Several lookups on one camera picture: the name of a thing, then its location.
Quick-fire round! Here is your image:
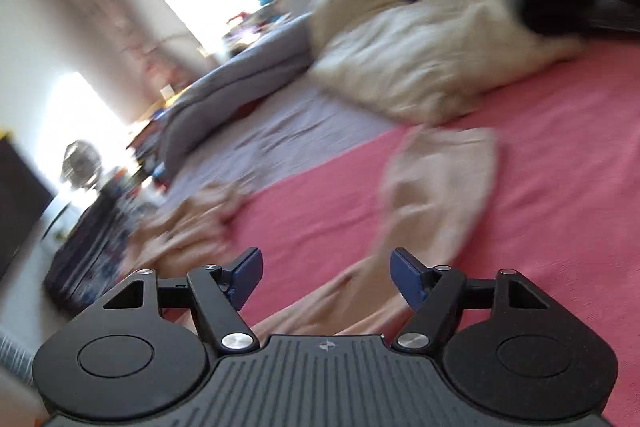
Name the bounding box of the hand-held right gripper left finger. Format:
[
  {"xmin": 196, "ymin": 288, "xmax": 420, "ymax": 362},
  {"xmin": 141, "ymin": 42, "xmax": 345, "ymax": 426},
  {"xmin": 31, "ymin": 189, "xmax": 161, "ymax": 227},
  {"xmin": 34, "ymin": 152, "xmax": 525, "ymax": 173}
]
[{"xmin": 102, "ymin": 247, "xmax": 263, "ymax": 355}]

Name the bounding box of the cabinet under patterned cloth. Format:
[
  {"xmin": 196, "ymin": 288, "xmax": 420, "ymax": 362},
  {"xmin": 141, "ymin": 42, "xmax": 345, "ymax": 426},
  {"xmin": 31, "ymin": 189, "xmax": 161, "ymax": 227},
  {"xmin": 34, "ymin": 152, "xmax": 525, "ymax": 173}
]
[{"xmin": 42, "ymin": 187, "xmax": 151, "ymax": 313}]

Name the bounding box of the beige long sleeve shirt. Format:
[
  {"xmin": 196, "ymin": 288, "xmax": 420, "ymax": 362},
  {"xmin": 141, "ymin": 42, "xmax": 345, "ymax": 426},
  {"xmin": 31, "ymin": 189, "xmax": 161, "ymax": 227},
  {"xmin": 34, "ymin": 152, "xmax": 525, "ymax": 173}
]
[{"xmin": 250, "ymin": 127, "xmax": 501, "ymax": 338}]

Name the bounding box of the floral curtain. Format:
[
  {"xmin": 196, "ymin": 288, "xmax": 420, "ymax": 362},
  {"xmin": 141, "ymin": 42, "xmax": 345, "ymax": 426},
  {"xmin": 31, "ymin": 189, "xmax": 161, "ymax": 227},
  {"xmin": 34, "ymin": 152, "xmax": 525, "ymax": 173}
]
[{"xmin": 60, "ymin": 0, "xmax": 201, "ymax": 72}]

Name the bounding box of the crumpled beige garment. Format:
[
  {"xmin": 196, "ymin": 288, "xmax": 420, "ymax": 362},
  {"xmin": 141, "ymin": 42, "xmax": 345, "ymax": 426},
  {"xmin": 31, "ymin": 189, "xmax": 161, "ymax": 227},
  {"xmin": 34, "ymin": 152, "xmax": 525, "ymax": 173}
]
[{"xmin": 127, "ymin": 179, "xmax": 256, "ymax": 280}]

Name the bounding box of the black television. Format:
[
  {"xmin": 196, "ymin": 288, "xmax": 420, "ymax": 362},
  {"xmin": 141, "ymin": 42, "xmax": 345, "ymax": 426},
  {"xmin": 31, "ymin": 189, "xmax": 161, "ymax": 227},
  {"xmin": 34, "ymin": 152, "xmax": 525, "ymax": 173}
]
[{"xmin": 0, "ymin": 137, "xmax": 53, "ymax": 278}]

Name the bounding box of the cream pillow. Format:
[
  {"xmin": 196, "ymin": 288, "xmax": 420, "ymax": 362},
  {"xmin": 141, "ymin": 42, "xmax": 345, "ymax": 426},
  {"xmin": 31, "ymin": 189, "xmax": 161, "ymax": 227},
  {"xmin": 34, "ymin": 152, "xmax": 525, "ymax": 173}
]
[{"xmin": 307, "ymin": 0, "xmax": 401, "ymax": 52}]

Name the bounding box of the lavender bed sheet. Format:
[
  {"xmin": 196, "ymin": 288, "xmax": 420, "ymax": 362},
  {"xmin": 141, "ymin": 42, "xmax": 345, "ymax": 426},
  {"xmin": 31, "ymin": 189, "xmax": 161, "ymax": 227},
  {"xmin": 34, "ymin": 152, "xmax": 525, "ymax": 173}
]
[{"xmin": 165, "ymin": 72, "xmax": 401, "ymax": 198}]

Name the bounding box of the white desk fan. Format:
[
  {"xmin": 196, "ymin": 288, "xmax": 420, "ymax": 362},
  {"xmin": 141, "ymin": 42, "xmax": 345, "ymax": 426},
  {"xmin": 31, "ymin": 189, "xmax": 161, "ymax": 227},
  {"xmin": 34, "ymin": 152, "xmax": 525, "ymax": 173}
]
[{"xmin": 60, "ymin": 139, "xmax": 103, "ymax": 195}]

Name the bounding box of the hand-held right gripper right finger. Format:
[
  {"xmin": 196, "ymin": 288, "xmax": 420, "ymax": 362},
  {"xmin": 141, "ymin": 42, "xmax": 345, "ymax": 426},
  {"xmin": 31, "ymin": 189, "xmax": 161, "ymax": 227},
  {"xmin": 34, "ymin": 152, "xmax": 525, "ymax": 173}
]
[{"xmin": 390, "ymin": 248, "xmax": 551, "ymax": 352}]

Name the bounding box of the grey quilt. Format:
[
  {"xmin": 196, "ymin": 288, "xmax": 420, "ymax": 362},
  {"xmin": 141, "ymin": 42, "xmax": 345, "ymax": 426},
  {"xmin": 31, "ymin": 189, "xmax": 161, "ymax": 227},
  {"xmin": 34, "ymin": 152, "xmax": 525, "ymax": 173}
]
[{"xmin": 160, "ymin": 12, "xmax": 316, "ymax": 168}]

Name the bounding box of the pink blanket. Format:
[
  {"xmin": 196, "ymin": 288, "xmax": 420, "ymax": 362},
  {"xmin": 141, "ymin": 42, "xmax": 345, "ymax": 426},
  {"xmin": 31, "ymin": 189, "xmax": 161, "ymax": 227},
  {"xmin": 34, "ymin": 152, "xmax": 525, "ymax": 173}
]
[{"xmin": 227, "ymin": 42, "xmax": 640, "ymax": 408}]

